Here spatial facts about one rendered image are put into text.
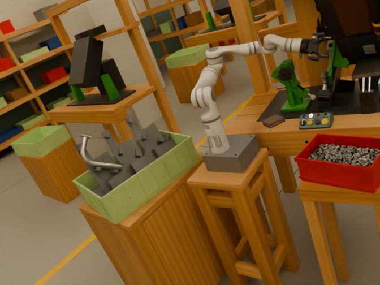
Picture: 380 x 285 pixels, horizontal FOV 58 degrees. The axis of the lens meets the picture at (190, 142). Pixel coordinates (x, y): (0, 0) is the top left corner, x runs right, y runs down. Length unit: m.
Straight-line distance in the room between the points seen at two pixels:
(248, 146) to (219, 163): 0.17
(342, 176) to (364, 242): 0.99
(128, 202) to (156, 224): 0.19
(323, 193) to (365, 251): 0.90
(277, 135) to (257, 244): 0.57
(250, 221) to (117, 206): 0.67
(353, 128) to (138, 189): 1.09
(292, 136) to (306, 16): 0.75
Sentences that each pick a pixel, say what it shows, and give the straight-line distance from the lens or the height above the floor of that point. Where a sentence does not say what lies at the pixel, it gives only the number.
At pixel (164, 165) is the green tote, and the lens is 1.88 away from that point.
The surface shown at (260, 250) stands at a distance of 1.86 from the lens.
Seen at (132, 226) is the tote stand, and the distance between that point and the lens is 1.78.
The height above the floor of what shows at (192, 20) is 0.97.
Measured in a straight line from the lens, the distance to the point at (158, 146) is 2.08.
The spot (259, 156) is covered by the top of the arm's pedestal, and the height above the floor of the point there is 0.85.
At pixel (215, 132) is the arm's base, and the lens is 1.65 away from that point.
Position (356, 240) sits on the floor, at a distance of 2.44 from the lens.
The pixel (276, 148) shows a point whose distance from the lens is 1.89.
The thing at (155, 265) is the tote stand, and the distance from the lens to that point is 1.95.
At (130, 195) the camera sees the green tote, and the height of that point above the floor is 0.88.
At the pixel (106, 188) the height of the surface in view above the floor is 0.88.
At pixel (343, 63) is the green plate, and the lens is 1.86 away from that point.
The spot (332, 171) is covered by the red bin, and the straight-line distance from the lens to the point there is 1.49.
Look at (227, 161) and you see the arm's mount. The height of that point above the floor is 0.92.
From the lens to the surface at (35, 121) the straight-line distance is 7.70.
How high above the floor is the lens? 1.72
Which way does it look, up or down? 24 degrees down
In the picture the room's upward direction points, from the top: 22 degrees counter-clockwise
